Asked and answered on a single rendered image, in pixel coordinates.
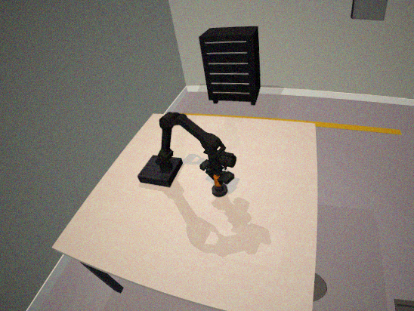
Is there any orange knob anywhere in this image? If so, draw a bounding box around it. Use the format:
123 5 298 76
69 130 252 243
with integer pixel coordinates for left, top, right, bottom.
213 174 222 187

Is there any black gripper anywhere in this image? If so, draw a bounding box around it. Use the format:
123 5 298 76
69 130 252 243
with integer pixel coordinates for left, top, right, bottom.
199 159 235 185

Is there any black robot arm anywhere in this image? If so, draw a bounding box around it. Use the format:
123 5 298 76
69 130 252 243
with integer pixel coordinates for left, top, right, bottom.
155 112 236 174

